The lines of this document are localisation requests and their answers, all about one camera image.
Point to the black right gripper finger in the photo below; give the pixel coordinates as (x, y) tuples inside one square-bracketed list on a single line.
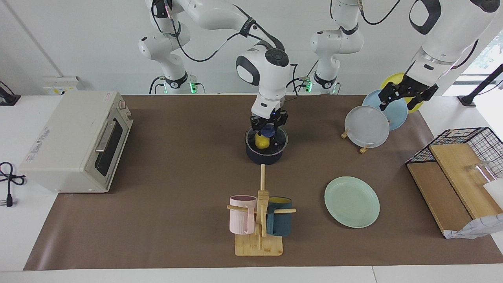
[(279, 121), (256, 125)]

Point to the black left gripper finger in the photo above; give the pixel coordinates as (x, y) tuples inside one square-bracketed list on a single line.
[(423, 93), (395, 90)]

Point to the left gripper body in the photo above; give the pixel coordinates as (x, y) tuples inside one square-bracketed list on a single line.
[(422, 72)]

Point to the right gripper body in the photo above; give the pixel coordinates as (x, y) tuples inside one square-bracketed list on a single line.
[(268, 107)]

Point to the yellow potato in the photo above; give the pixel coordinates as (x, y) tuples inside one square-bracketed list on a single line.
[(261, 142)]

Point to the glass lid with purple knob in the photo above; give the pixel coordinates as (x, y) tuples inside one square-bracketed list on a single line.
[(279, 143)]

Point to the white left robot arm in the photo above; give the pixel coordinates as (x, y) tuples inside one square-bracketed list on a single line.
[(448, 35)]

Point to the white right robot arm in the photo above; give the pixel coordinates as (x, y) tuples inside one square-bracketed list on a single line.
[(220, 17)]

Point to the yellow plate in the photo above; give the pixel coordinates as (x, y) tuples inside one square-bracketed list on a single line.
[(393, 79)]

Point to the light blue plate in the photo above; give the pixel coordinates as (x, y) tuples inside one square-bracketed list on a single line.
[(397, 114)]

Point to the grey plate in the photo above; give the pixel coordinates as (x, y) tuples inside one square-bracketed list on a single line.
[(367, 126)]

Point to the wooden plate rack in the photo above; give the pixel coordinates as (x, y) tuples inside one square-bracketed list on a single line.
[(364, 149)]

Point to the pale green plate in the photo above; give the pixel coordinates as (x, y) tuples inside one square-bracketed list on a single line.
[(351, 202)]

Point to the pink mug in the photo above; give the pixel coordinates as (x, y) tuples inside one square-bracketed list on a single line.
[(240, 218)]

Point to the clear glass cup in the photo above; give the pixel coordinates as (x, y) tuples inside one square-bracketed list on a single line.
[(481, 171)]

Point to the wooden shelf boards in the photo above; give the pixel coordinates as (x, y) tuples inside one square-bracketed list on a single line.
[(444, 192)]

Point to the dark blue mug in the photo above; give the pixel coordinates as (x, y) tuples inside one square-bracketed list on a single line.
[(279, 224)]

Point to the wooden mug tree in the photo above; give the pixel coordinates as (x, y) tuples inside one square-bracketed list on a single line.
[(259, 245)]

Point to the brown table mat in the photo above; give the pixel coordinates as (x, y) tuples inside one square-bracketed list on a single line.
[(177, 220)]

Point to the white crumpled cloth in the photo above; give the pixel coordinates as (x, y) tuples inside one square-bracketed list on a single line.
[(477, 228)]

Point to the beige toaster oven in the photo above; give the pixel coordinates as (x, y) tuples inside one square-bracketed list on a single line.
[(67, 137)]

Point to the black clamp base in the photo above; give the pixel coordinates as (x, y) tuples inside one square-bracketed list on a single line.
[(8, 98)]

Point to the white wall socket box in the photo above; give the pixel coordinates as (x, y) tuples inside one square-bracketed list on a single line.
[(63, 84)]

